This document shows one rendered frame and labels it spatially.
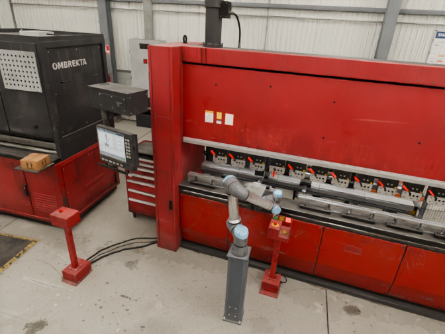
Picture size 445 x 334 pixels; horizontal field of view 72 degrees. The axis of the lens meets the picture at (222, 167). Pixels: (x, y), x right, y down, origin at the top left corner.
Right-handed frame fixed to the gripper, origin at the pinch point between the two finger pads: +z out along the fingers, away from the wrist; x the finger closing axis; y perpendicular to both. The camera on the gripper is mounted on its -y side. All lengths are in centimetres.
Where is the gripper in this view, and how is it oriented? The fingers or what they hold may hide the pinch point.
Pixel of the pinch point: (276, 215)
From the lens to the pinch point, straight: 296.8
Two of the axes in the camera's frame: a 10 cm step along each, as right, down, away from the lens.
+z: 0.7, 7.1, 7.0
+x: 9.4, 1.8, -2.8
